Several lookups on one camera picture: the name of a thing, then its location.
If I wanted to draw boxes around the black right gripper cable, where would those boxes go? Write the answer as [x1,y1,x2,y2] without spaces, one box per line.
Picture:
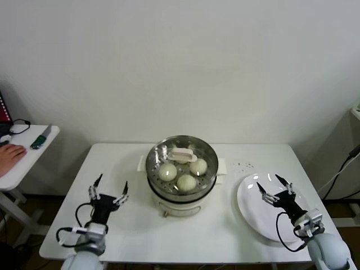
[276,212,311,253]

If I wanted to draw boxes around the white wall cable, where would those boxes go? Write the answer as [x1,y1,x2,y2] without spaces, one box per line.
[320,153,359,192]

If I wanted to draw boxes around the bare person hand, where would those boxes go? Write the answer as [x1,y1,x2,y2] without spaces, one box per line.
[0,143,28,178]

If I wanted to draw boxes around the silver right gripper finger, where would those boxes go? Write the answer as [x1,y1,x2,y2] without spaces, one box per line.
[274,173,295,196]
[255,182,280,204]

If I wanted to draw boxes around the scattered dark crumbs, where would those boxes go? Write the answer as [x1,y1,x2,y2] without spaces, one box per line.
[230,160,254,171]

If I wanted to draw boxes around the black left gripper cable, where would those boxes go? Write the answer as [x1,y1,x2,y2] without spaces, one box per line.
[56,202,95,249]

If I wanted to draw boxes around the white shelf edge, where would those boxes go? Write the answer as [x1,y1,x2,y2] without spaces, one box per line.
[350,102,360,128]

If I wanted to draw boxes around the red notebook with white dots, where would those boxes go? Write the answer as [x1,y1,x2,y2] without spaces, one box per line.
[0,91,14,126]

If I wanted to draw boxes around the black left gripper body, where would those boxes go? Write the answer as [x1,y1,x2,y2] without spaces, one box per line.
[91,193,119,226]

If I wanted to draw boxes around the thin black cable loop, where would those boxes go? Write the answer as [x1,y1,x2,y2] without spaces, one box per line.
[8,119,32,136]

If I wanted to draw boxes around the white round plate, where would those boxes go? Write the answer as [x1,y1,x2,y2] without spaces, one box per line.
[236,172,312,242]

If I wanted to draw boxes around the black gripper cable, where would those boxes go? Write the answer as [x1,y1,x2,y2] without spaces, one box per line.
[56,202,95,249]
[276,212,311,253]

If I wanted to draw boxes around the green handled knife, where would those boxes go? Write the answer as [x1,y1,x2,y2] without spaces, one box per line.
[30,123,53,150]

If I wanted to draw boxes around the glass lid with beige handle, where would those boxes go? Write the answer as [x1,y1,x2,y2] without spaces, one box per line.
[146,136,219,195]

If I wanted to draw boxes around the white electric cooking pot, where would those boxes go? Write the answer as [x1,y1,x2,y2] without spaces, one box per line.
[148,174,218,219]

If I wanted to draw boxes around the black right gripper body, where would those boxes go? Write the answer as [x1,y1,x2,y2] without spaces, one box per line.
[271,190,309,223]

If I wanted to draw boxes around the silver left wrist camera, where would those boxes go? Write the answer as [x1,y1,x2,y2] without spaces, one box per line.
[70,223,109,236]

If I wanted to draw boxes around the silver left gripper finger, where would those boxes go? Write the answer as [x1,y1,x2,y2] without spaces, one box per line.
[89,173,104,201]
[112,180,131,206]

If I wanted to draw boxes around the white side table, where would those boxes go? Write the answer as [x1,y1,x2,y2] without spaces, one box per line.
[0,124,61,245]

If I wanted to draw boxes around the stainless steel steamer basket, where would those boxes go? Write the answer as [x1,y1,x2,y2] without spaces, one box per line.
[137,135,228,198]

